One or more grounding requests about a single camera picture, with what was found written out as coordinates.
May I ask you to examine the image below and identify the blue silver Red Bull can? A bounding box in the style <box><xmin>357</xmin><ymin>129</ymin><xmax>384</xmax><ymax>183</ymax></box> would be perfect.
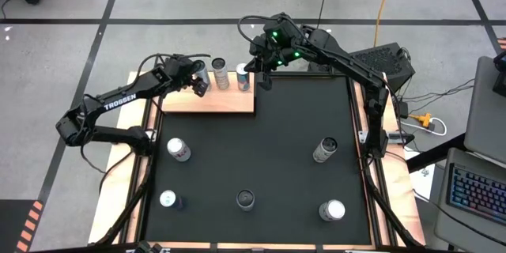
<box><xmin>236</xmin><ymin>62</ymin><xmax>251</xmax><ymax>93</ymax></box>

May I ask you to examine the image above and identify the Celsius Arctic Vibe can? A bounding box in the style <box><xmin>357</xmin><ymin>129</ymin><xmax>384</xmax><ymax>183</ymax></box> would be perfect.
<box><xmin>236</xmin><ymin>188</ymin><xmax>256</xmax><ymax>212</ymax></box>
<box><xmin>192</xmin><ymin>59</ymin><xmax>212</xmax><ymax>90</ymax></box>

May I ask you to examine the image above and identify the black power adapter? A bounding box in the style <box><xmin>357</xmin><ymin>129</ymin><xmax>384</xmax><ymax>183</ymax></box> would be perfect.
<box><xmin>393</xmin><ymin>100</ymin><xmax>410</xmax><ymax>119</ymax></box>

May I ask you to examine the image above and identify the small grey black box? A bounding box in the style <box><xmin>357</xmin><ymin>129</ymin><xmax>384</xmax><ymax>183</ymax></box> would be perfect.
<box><xmin>387</xmin><ymin>130</ymin><xmax>416</xmax><ymax>145</ymax></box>

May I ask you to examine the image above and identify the orange power splitter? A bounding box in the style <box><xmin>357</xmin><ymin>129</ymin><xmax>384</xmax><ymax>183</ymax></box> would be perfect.
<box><xmin>409</xmin><ymin>112</ymin><xmax>435</xmax><ymax>129</ymax></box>

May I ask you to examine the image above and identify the silver Diet Coke can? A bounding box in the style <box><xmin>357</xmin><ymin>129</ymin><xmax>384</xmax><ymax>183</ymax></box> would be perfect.
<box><xmin>166</xmin><ymin>137</ymin><xmax>192</xmax><ymax>163</ymax></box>
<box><xmin>318</xmin><ymin>199</ymin><xmax>346</xmax><ymax>222</ymax></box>

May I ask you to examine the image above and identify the black aluminium table frame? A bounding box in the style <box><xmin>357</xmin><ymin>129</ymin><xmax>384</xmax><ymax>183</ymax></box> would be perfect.
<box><xmin>89</xmin><ymin>71</ymin><xmax>426</xmax><ymax>253</ymax></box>

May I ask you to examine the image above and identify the white power cable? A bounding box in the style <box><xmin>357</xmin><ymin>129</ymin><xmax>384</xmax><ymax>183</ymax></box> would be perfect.
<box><xmin>396</xmin><ymin>116</ymin><xmax>447</xmax><ymax>137</ymax></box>

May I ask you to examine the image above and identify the laptop with rainbow keyboard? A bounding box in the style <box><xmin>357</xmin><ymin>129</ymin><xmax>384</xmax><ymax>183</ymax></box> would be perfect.
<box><xmin>433</xmin><ymin>146</ymin><xmax>506</xmax><ymax>253</ymax></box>

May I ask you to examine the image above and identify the Celsius Tropical Vibe can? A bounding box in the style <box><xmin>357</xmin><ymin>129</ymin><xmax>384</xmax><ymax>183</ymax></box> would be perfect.
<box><xmin>312</xmin><ymin>137</ymin><xmax>339</xmax><ymax>164</ymax></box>
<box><xmin>210</xmin><ymin>57</ymin><xmax>231</xmax><ymax>91</ymax></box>

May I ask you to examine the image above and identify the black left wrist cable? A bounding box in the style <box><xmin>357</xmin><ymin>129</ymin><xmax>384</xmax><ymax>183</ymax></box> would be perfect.
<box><xmin>136</xmin><ymin>52</ymin><xmax>212</xmax><ymax>84</ymax></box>

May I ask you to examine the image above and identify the black mesh computer tower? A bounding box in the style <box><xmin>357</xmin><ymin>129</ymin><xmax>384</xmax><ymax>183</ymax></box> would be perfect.
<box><xmin>347</xmin><ymin>42</ymin><xmax>417</xmax><ymax>96</ymax></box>

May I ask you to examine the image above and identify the silver-topped dark blue can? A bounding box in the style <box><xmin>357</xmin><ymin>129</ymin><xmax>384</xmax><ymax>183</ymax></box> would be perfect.
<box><xmin>159</xmin><ymin>189</ymin><xmax>183</xmax><ymax>210</ymax></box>

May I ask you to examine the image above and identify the black blurry object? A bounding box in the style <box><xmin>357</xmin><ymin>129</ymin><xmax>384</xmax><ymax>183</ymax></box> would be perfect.
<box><xmin>134</xmin><ymin>240</ymin><xmax>172</xmax><ymax>253</ymax></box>

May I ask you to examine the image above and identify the grey desk top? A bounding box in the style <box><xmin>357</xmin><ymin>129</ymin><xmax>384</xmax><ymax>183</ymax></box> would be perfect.
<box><xmin>463</xmin><ymin>55</ymin><xmax>506</xmax><ymax>164</ymax></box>

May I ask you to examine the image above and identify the white paper sheet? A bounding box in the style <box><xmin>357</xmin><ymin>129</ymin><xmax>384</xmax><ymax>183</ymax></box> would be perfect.
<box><xmin>406</xmin><ymin>149</ymin><xmax>436</xmax><ymax>202</ymax></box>

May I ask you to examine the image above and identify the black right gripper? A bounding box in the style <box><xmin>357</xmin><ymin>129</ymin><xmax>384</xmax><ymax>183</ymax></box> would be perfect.
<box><xmin>244</xmin><ymin>23</ymin><xmax>304</xmax><ymax>91</ymax></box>

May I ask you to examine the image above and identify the black table mat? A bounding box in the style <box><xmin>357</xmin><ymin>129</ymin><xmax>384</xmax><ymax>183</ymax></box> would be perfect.
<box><xmin>141</xmin><ymin>75</ymin><xmax>372</xmax><ymax>246</ymax></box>

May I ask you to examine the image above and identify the yellow hanging cord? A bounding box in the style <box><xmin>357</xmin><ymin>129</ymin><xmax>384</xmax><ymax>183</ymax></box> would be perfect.
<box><xmin>373</xmin><ymin>0</ymin><xmax>398</xmax><ymax>47</ymax></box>

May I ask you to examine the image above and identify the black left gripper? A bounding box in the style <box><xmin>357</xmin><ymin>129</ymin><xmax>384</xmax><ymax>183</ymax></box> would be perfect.
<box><xmin>164</xmin><ymin>55</ymin><xmax>210</xmax><ymax>98</ymax></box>

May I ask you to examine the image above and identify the black desktop device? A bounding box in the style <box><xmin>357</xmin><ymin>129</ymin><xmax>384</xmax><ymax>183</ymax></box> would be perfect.
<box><xmin>493</xmin><ymin>49</ymin><xmax>506</xmax><ymax>98</ymax></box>

